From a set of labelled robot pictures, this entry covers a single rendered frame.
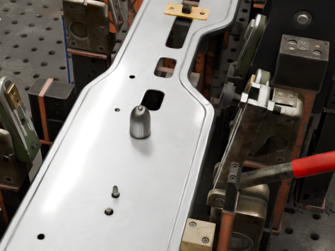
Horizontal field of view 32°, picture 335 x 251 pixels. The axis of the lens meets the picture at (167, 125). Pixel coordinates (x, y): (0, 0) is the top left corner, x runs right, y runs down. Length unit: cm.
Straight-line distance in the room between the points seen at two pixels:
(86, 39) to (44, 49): 44
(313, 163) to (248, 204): 11
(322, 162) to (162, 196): 23
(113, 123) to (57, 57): 66
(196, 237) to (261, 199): 11
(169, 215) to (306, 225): 46
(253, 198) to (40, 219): 27
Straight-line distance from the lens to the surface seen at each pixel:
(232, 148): 65
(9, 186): 91
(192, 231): 67
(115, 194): 78
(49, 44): 157
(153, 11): 113
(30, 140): 85
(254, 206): 72
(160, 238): 74
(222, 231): 60
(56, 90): 97
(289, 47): 86
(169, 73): 99
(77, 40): 113
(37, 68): 149
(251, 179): 70
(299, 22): 89
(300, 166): 67
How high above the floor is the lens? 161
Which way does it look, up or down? 44 degrees down
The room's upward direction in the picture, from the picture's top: 3 degrees clockwise
